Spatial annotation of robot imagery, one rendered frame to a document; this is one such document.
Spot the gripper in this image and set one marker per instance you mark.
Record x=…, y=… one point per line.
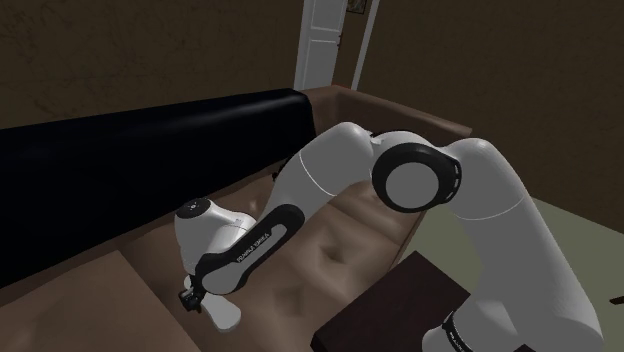
x=190, y=298

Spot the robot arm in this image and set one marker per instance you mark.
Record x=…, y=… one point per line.
x=512, y=244

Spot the black sofa back cushion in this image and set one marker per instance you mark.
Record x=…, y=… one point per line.
x=146, y=170

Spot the brown sofa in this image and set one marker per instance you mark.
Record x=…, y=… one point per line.
x=341, y=239

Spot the white door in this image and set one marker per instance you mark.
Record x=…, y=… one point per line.
x=319, y=39

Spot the wall picture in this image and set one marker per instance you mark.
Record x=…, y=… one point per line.
x=354, y=6

